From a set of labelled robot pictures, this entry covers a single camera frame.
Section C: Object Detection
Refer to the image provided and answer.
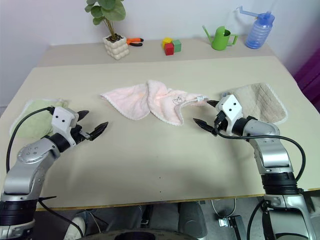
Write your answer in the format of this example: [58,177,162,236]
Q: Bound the grey trouser leg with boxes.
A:
[83,204,151,232]

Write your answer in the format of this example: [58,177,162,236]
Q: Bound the green watering can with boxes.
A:
[201,24,239,51]

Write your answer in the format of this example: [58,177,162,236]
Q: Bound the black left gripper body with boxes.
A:
[71,124,92,145]

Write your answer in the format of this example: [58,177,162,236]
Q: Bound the white bubble plant pot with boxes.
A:
[103,34,130,61]

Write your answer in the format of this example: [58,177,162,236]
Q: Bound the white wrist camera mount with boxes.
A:
[51,106,79,147]
[215,94,244,133]

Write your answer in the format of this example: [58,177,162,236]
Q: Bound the yellow cube block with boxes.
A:
[162,37,174,50]

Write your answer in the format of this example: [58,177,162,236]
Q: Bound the thin white cable loop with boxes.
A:
[210,198,237,219]

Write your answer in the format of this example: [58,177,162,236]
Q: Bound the red cube block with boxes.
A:
[164,42,175,56]

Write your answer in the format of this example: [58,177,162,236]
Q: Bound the pink towel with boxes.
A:
[100,79,210,126]

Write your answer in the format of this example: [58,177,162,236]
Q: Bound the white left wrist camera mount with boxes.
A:
[51,106,79,147]

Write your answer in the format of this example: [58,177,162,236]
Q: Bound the blue plastic spray bottle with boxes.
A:
[235,6,276,49]

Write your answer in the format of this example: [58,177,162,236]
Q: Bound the light green towel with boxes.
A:
[9,98,71,140]

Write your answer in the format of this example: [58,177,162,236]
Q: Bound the beige towel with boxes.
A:
[219,82,289,126]

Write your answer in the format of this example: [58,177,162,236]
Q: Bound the purple fabric object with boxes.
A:
[292,46,320,114]

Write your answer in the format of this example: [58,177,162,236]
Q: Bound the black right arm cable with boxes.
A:
[214,120,306,183]

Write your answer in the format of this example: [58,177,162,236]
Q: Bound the dark round base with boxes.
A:
[83,228,203,240]

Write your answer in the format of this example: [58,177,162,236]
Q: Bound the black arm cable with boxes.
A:
[214,120,306,183]
[5,106,55,173]

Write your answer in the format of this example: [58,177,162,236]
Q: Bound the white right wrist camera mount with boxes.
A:
[215,94,244,133]

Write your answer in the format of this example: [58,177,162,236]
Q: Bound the grey rounded shape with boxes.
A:
[177,201,209,240]

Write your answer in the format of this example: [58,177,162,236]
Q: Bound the orange black pliers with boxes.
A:
[126,37,145,48]

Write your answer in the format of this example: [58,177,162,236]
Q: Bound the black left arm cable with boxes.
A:
[5,106,55,173]

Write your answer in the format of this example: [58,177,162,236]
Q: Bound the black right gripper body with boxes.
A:
[213,109,229,136]

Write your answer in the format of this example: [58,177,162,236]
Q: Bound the green leafy plant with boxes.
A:
[84,0,127,42]

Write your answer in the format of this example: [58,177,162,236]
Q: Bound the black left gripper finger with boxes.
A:
[89,121,110,142]
[76,109,90,124]

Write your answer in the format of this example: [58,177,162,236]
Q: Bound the metal bracket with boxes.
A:
[217,214,245,240]

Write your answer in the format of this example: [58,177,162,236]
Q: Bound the white shoe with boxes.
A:
[65,215,86,240]

